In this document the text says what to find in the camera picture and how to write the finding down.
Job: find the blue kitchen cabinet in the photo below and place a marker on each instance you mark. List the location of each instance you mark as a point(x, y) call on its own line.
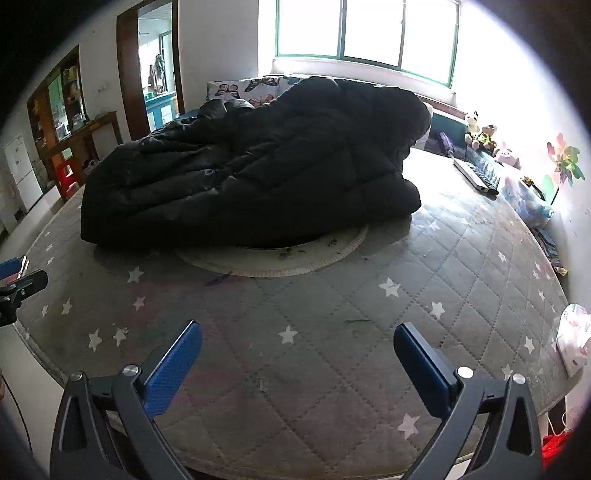
point(161, 108)

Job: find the wooden side table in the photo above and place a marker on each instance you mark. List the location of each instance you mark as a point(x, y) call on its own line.
point(99, 123)

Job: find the white refrigerator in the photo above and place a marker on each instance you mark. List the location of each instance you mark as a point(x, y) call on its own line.
point(21, 170)

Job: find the stack of magazines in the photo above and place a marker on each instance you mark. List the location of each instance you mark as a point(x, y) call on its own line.
point(551, 249)

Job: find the red plastic stool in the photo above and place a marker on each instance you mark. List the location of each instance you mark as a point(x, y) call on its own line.
point(68, 177)

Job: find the red bag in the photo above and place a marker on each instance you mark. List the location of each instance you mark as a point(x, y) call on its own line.
point(556, 450)

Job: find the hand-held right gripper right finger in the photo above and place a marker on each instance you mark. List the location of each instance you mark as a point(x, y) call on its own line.
point(425, 369)

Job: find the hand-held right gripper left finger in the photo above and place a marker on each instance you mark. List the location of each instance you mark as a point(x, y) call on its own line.
point(171, 369)

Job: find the clear plastic storage box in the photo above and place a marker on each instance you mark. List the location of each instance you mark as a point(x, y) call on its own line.
point(526, 201)

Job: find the white pillow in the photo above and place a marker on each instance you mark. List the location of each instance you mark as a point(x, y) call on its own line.
point(427, 120)

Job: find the butterfly print cushion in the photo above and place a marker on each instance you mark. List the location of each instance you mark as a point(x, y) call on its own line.
point(265, 90)
point(224, 90)

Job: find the green framed window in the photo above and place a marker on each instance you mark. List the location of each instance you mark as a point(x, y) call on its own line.
point(369, 27)

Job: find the colourful pinwheel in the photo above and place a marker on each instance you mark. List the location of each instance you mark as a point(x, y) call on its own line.
point(563, 159)

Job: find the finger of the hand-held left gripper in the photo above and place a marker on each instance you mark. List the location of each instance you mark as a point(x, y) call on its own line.
point(27, 284)
point(11, 268)

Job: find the hanging clothes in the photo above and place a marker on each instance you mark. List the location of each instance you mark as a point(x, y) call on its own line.
point(157, 74)

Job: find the pink plush toy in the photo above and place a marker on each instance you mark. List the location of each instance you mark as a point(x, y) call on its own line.
point(508, 158)

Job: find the white plastic bag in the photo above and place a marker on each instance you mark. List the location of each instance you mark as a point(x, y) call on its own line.
point(575, 337)

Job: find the wooden display cabinet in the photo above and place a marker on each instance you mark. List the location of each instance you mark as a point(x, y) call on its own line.
point(41, 115)

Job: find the purple folded umbrella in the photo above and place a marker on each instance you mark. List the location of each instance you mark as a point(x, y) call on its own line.
point(446, 142)

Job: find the brown bear plush toy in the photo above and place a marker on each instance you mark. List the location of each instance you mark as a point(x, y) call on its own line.
point(487, 138)

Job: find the black down jacket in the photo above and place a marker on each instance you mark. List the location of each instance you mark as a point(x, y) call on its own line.
point(254, 175)

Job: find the dark wooden door frame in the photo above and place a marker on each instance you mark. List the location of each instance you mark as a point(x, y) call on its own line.
point(127, 69)

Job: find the round glass turntable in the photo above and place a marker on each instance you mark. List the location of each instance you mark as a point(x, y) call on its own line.
point(277, 264)

